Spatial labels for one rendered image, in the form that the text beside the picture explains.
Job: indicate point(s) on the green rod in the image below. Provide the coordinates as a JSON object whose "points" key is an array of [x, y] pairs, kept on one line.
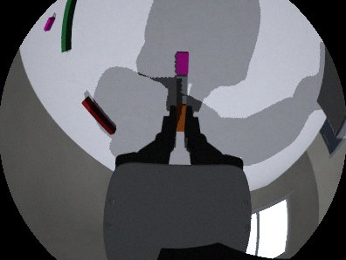
{"points": [[66, 34]]}

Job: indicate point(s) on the orange rod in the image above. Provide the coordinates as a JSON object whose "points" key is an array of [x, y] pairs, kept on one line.
{"points": [[180, 117]]}

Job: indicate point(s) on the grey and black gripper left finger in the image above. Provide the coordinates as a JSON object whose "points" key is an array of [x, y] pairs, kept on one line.
{"points": [[158, 151]]}

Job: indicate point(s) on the magenta rod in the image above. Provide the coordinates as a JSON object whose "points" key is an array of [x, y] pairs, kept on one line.
{"points": [[49, 23], [182, 62]]}

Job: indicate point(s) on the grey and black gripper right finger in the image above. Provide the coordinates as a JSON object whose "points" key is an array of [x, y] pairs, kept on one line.
{"points": [[204, 153]]}

